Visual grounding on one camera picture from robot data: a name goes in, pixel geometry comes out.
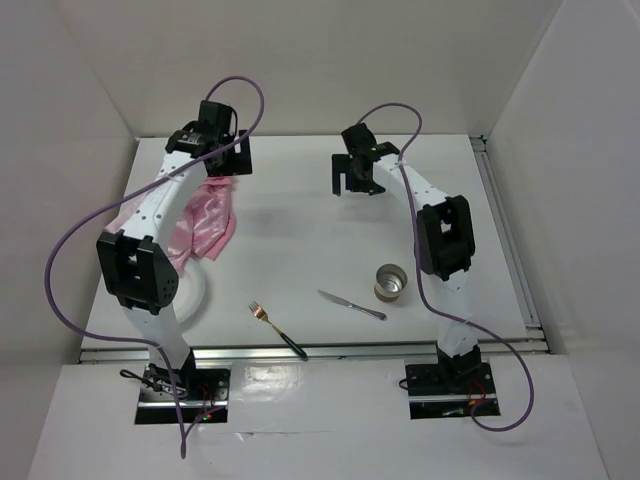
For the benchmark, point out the white ceramic bowl plate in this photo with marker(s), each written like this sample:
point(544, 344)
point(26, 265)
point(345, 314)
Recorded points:
point(190, 292)

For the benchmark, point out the aluminium right side rail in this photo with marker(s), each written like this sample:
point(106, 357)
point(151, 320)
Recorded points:
point(514, 263)

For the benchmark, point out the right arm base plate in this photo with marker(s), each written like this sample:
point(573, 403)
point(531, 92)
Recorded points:
point(431, 396)

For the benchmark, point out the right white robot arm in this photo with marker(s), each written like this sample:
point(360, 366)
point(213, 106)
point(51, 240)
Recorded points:
point(444, 243)

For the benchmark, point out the gold fork black handle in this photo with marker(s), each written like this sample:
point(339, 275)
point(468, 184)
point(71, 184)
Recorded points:
point(260, 314)

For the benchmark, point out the metal cup with gold band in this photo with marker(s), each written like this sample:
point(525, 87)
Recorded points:
point(390, 281)

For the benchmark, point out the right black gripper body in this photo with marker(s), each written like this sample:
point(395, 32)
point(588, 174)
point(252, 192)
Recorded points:
point(362, 184)

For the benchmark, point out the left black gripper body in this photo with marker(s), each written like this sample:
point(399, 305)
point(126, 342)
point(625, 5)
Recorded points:
point(215, 169)

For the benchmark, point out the aluminium rail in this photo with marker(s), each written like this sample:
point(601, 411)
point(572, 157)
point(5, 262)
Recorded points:
point(514, 263)
point(533, 344)

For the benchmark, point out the pink satin placemat cloth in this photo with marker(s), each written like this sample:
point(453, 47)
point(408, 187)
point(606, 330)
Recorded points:
point(206, 225)

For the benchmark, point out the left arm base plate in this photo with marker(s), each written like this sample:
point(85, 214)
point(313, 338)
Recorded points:
point(204, 399)

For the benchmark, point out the aluminium front rail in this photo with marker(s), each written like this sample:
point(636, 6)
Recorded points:
point(533, 344)

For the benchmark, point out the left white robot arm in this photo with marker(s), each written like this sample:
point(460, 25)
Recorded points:
point(135, 258)

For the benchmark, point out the silver table knife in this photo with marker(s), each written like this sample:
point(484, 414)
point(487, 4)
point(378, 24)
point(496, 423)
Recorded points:
point(345, 303)

